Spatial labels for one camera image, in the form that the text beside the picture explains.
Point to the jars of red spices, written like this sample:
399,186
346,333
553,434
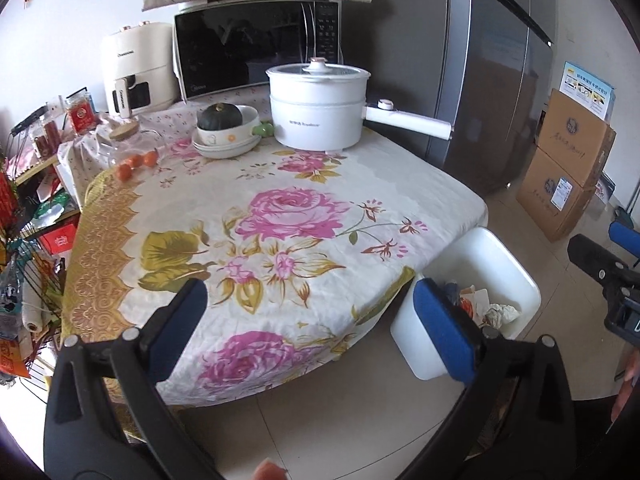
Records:
47,140

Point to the white flower print bowl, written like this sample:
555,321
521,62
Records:
225,136

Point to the person's left hand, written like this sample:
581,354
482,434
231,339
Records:
270,471

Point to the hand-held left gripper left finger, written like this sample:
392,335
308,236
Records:
172,340

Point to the glass pitcher with cork lid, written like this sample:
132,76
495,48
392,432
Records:
125,145

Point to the green and white package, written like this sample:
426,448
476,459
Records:
55,207

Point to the white plastic bin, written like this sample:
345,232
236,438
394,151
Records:
500,270

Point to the dark green squash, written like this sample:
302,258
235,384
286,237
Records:
220,117

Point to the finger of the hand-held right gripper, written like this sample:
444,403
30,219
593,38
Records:
626,240
587,255

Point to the white wall socket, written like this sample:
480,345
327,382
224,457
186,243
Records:
54,109

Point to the cream air fryer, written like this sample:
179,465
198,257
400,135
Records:
135,60

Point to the white electric cooking pot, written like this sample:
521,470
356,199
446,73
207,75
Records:
315,115

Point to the red hanging decoration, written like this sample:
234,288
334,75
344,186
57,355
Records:
9,205

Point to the stack of white plates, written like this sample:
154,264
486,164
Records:
225,151

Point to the small blue and white box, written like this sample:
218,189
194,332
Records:
606,187

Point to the orange snack packet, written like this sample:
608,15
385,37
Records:
12,357

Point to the red cardboard box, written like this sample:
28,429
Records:
59,241

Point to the brown paper carton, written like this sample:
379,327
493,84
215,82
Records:
477,302

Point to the small orange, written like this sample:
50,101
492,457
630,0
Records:
135,161
124,171
150,159

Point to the glass jar with red label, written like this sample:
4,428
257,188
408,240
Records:
81,115

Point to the person's right hand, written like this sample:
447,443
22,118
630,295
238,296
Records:
622,400

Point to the blue and white printed box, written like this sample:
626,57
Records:
587,91

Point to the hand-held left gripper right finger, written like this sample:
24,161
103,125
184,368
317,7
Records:
445,330

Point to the glass pot lid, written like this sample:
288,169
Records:
317,70

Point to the black microwave oven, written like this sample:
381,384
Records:
240,50

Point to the small green ceramic object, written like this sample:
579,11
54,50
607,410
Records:
264,130

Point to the grey refrigerator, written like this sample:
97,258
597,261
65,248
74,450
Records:
480,75

